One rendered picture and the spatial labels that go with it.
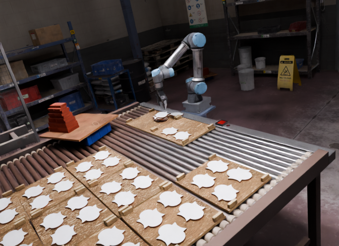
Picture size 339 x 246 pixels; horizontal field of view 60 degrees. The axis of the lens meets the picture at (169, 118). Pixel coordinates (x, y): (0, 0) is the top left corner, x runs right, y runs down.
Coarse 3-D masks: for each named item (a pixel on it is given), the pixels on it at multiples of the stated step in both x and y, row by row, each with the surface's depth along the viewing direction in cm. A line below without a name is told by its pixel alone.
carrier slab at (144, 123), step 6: (144, 114) 288; (150, 114) 285; (132, 120) 279; (138, 120) 276; (144, 120) 273; (150, 120) 270; (168, 120) 262; (174, 120) 260; (132, 126) 267; (138, 126) 263; (144, 126) 261; (150, 126) 258; (156, 126) 255; (162, 126) 253; (150, 132) 246
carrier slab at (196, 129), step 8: (176, 120) 258; (184, 120) 255; (192, 120) 251; (160, 128) 249; (176, 128) 243; (184, 128) 240; (192, 128) 237; (200, 128) 234; (160, 136) 235; (168, 136) 232; (192, 136) 223; (200, 136) 224; (184, 144) 215
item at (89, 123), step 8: (80, 120) 276; (88, 120) 272; (96, 120) 267; (104, 120) 263; (80, 128) 257; (88, 128) 253; (96, 128) 249; (40, 136) 259; (48, 136) 254; (56, 136) 250; (64, 136) 247; (72, 136) 243; (80, 136) 240
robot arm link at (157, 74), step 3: (156, 69) 254; (153, 72) 250; (156, 72) 249; (159, 72) 251; (153, 75) 251; (156, 75) 250; (159, 75) 251; (162, 75) 252; (153, 78) 252; (156, 78) 251; (159, 78) 252; (162, 78) 254; (153, 81) 254; (156, 81) 252; (159, 81) 253
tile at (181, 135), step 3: (180, 132) 232; (183, 132) 231; (186, 132) 230; (177, 135) 228; (180, 135) 227; (183, 135) 226; (186, 135) 225; (189, 135) 224; (177, 138) 223; (180, 138) 222; (183, 138) 221
